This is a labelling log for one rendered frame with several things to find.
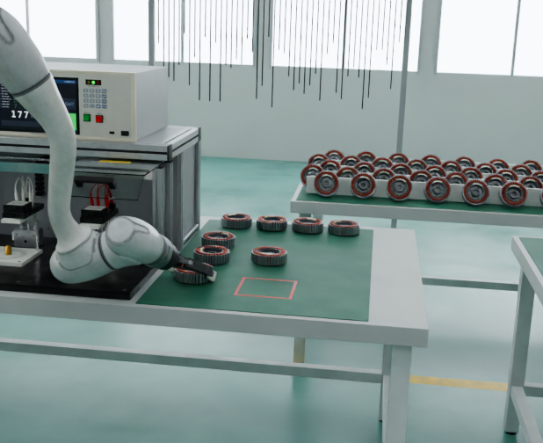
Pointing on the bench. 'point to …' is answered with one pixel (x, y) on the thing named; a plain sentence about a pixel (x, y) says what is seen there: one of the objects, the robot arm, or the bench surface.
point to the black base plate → (12, 275)
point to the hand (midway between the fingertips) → (193, 272)
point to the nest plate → (20, 256)
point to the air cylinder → (27, 237)
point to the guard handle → (95, 180)
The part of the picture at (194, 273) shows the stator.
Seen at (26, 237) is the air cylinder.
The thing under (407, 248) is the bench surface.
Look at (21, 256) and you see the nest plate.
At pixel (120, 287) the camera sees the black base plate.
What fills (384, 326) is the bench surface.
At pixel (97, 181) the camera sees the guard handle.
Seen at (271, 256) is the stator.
